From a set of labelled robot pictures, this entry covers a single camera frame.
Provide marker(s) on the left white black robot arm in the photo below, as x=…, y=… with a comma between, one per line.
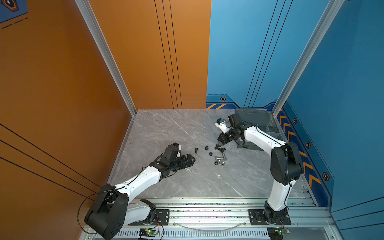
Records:
x=113, y=208

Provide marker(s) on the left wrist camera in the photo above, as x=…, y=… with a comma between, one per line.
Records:
x=178, y=146

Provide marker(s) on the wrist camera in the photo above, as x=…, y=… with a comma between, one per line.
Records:
x=222, y=125
x=178, y=146

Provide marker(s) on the green circuit board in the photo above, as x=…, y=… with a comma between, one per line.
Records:
x=278, y=234
x=148, y=233

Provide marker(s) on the right aluminium corner post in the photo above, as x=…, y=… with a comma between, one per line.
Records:
x=318, y=34

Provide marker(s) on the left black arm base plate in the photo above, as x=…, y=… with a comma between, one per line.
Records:
x=160, y=216

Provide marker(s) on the black bolt right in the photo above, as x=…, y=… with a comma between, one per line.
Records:
x=220, y=148

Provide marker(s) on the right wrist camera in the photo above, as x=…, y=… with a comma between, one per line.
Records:
x=222, y=125

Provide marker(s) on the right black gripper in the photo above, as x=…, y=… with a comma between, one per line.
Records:
x=223, y=140

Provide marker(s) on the right green circuit board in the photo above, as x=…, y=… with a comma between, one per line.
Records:
x=278, y=234

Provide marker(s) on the grey compartment organizer box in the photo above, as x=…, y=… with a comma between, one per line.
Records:
x=261, y=123

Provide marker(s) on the aluminium rail frame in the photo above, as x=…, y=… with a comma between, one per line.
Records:
x=226, y=214

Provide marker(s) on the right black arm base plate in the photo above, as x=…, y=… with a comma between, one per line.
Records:
x=269, y=217

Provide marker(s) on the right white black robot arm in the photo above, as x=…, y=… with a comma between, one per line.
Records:
x=286, y=164

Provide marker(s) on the aluminium corner post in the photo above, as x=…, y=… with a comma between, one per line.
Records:
x=318, y=34
x=101, y=42

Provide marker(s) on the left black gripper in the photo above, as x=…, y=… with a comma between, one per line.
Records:
x=185, y=164

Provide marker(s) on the left aluminium corner post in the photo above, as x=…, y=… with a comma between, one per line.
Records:
x=101, y=42

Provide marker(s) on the left green circuit board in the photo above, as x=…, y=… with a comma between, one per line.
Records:
x=148, y=233

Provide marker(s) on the silver bolt long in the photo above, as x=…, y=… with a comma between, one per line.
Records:
x=222, y=158

